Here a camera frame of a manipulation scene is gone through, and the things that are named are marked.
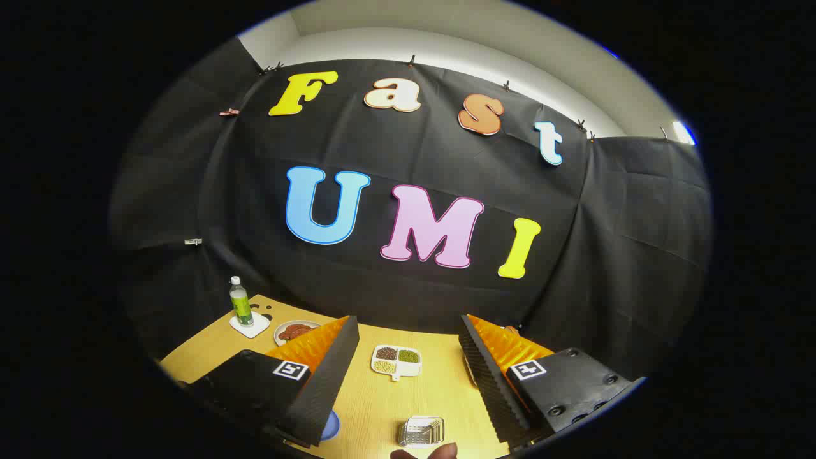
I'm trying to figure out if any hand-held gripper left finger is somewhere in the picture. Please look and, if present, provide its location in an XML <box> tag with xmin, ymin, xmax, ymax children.
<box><xmin>185</xmin><ymin>315</ymin><xmax>360</xmax><ymax>448</ymax></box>

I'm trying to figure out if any metal wire basket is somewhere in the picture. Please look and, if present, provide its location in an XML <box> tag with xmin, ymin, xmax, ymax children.
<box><xmin>398</xmin><ymin>416</ymin><xmax>446</xmax><ymax>448</ymax></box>

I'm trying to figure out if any green plastic bottle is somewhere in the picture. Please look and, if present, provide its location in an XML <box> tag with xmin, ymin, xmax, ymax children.
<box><xmin>229</xmin><ymin>276</ymin><xmax>254</xmax><ymax>328</ymax></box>

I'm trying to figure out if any white divided tray with beans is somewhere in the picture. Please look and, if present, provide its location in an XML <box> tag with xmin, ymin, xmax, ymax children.
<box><xmin>371</xmin><ymin>344</ymin><xmax>422</xmax><ymax>382</ymax></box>

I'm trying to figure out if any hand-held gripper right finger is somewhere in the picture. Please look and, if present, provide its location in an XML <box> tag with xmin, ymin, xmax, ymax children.
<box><xmin>459</xmin><ymin>314</ymin><xmax>646</xmax><ymax>452</ymax></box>

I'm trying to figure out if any plate with food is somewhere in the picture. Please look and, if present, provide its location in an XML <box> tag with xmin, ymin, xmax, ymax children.
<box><xmin>274</xmin><ymin>320</ymin><xmax>323</xmax><ymax>347</ymax></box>

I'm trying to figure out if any white square coaster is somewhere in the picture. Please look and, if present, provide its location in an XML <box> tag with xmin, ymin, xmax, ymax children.
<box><xmin>229</xmin><ymin>311</ymin><xmax>271</xmax><ymax>339</ymax></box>

